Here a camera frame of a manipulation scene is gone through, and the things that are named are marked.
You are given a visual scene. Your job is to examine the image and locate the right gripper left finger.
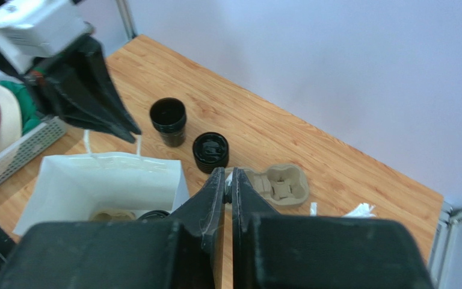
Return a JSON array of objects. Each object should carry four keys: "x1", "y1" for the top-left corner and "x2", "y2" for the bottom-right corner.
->
[{"x1": 169, "y1": 168, "x2": 226, "y2": 288}]

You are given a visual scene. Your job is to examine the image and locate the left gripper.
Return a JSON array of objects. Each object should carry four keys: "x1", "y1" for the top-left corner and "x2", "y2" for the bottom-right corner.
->
[{"x1": 0, "y1": 35, "x2": 141, "y2": 143}]

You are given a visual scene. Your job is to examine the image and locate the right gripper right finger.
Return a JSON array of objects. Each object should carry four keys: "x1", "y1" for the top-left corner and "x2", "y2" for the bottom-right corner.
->
[{"x1": 232, "y1": 168, "x2": 279, "y2": 288}]

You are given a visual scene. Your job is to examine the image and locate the black cup lid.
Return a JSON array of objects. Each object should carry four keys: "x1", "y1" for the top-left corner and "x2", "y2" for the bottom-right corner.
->
[{"x1": 137, "y1": 210, "x2": 170, "y2": 221}]

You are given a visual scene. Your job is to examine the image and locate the pulp cup carrier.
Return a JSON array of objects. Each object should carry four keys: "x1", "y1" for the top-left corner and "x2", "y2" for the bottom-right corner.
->
[
  {"x1": 89, "y1": 208, "x2": 137, "y2": 222},
  {"x1": 241, "y1": 164, "x2": 310, "y2": 208}
]

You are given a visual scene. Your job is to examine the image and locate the white paper bag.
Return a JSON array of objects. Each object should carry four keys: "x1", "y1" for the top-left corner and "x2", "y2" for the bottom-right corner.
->
[{"x1": 13, "y1": 131, "x2": 189, "y2": 236}]

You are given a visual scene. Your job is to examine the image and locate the black lidded coffee cup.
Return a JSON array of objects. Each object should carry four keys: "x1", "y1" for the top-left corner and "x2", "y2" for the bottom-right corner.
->
[{"x1": 192, "y1": 132, "x2": 230, "y2": 174}]

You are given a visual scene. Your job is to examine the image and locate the green item in bin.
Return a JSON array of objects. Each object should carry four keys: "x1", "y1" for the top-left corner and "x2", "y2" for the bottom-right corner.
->
[{"x1": 0, "y1": 81, "x2": 42, "y2": 135}]

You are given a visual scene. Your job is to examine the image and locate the beige round plate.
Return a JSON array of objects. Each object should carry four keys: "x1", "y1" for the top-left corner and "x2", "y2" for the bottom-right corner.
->
[{"x1": 0, "y1": 85, "x2": 22, "y2": 152}]

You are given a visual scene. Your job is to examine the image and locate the white wrapped straws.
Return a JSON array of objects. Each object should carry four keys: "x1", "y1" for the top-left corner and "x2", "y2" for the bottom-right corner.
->
[{"x1": 309, "y1": 202, "x2": 376, "y2": 219}]

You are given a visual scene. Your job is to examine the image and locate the white plastic bin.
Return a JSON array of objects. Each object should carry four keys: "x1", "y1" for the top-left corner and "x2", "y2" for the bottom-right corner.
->
[{"x1": 0, "y1": 117, "x2": 67, "y2": 185}]

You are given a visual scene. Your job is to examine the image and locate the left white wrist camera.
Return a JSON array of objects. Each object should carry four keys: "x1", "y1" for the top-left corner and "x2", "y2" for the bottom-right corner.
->
[{"x1": 0, "y1": 0, "x2": 93, "y2": 74}]

